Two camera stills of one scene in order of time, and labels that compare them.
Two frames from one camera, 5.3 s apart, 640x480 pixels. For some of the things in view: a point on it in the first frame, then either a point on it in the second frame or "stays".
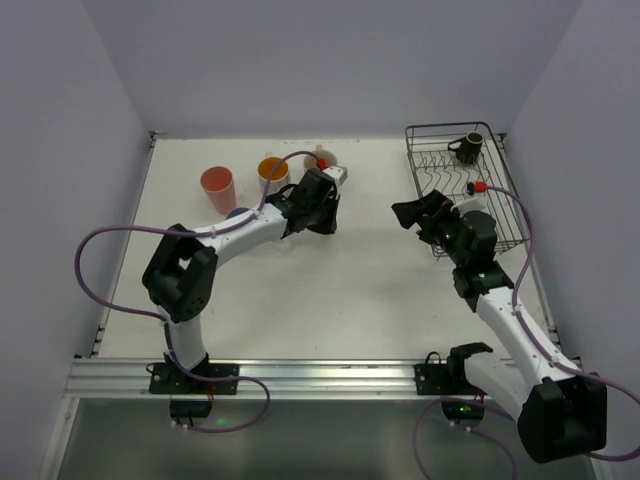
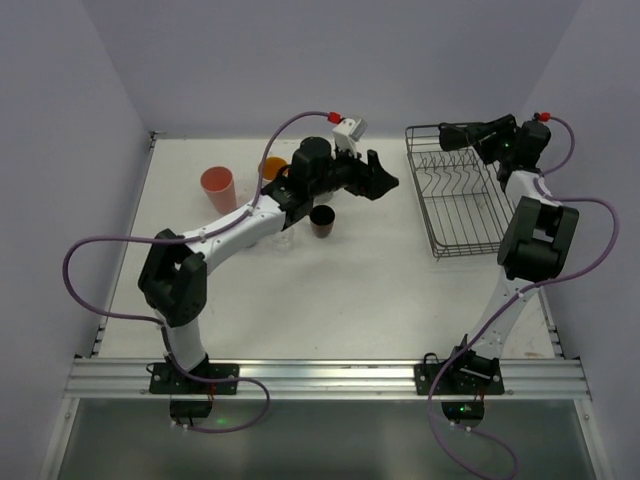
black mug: (469, 151) → (452, 136)
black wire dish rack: (469, 167) stays
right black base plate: (449, 379) stays
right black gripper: (435, 216) → (473, 136)
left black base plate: (171, 378) stays
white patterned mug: (280, 177) stays
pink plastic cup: (219, 183) stays
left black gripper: (323, 201) → (363, 176)
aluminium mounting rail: (259, 379) stays
